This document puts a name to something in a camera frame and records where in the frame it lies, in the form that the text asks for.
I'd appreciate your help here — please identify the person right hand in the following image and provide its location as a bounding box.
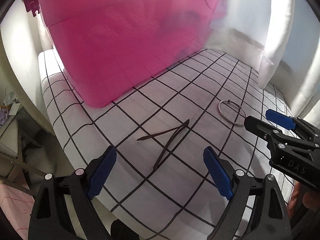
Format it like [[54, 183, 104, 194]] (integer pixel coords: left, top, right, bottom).
[[287, 182, 320, 219]]

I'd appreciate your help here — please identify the black white checkered tablecloth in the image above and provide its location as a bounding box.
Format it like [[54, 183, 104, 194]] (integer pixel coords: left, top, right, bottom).
[[39, 49, 293, 239]]

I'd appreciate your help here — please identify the dark brown hair pin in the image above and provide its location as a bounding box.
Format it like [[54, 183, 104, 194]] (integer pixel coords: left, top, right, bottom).
[[137, 119, 190, 171]]

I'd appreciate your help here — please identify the large thin metal bangle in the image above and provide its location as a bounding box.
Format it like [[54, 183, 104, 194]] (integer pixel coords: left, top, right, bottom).
[[217, 99, 247, 127]]

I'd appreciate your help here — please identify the white curtain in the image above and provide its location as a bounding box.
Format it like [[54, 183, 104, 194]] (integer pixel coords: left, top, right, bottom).
[[206, 0, 319, 126]]

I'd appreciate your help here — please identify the pink plastic tub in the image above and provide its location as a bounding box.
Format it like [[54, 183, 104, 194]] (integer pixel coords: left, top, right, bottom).
[[22, 0, 219, 108]]

